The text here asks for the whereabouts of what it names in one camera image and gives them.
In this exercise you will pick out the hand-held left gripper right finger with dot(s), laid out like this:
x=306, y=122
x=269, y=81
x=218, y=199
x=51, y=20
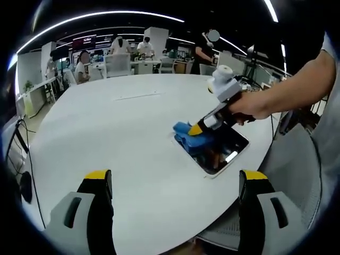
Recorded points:
x=252, y=215

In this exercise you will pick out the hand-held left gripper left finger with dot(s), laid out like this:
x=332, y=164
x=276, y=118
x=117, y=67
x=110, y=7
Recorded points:
x=98, y=212

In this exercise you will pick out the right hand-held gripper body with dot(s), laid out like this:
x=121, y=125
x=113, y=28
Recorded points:
x=225, y=86

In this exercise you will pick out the blue cleaning cloth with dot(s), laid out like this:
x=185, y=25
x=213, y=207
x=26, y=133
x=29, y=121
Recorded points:
x=197, y=140

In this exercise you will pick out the black tablet with white frame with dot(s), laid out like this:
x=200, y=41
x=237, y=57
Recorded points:
x=231, y=148

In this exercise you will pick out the person's right hand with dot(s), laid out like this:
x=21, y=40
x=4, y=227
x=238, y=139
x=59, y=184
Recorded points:
x=253, y=105

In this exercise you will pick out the black tripod stand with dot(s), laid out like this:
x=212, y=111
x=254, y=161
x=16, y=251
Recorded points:
x=253, y=66

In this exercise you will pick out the grey mesh office chair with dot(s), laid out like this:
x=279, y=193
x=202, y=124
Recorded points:
x=289, y=164

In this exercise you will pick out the black round object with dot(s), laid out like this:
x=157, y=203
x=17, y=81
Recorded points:
x=26, y=187

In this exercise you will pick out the person's grey shirt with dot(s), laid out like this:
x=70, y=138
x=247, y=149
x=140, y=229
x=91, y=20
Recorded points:
x=329, y=148

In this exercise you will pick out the white mesh office chair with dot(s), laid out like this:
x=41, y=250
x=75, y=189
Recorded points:
x=117, y=66

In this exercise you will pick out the white low cabinet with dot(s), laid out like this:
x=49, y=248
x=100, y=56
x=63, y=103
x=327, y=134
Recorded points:
x=34, y=101

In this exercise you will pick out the green plant on cabinet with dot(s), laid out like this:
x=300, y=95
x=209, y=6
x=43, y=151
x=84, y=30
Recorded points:
x=27, y=86

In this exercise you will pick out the long ceiling light strip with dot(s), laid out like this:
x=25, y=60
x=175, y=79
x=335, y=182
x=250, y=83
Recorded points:
x=87, y=17

